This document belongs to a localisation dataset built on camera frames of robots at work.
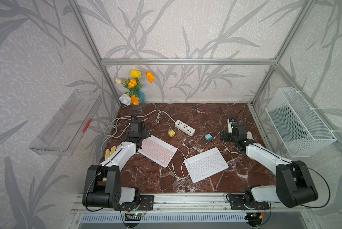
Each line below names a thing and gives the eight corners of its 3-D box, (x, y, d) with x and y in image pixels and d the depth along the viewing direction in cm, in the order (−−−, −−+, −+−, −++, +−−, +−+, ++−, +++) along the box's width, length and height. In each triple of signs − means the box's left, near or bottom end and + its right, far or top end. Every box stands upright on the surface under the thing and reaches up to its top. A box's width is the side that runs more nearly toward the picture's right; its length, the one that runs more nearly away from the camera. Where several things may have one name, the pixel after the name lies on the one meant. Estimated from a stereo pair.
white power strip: (173, 126, 108) (173, 123, 106) (177, 122, 111) (177, 119, 108) (192, 137, 102) (192, 135, 99) (196, 132, 104) (196, 130, 102)
